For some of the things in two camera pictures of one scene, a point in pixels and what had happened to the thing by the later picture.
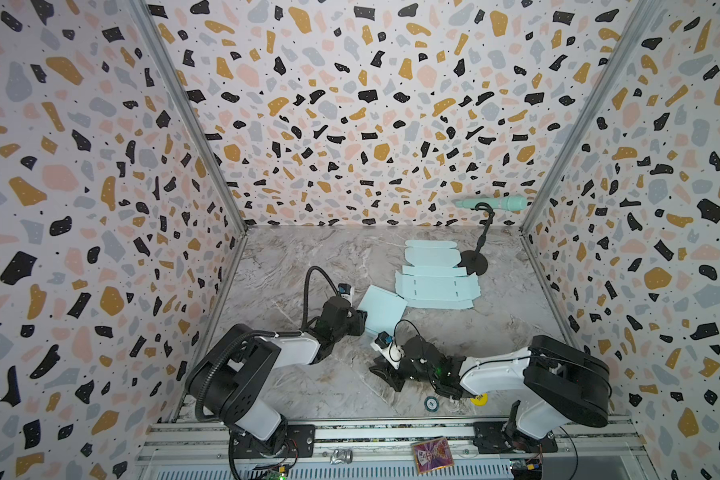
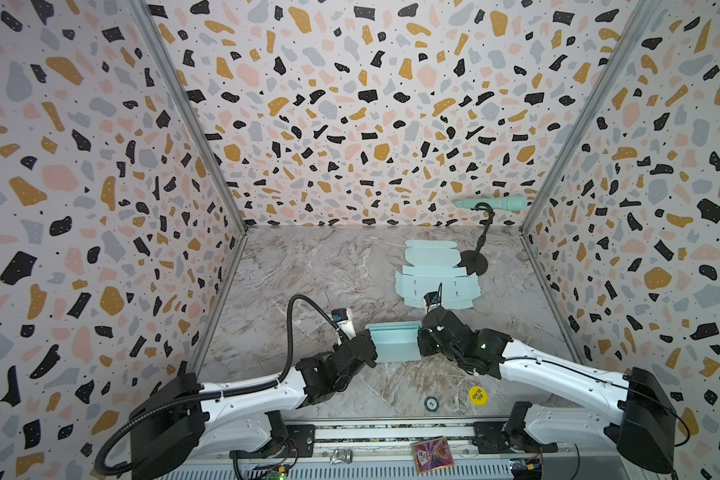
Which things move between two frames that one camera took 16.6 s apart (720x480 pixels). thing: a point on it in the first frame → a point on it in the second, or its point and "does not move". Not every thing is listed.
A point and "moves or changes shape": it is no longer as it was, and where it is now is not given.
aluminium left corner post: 171,67 does not move
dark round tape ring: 429,398 does not move
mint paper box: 384,309 moves or changes shape
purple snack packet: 432,454 does not move
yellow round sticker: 483,401 does not move
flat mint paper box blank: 433,280 does not move
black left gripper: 360,322 → 366,335
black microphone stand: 477,261 does not move
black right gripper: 393,366 → 429,335
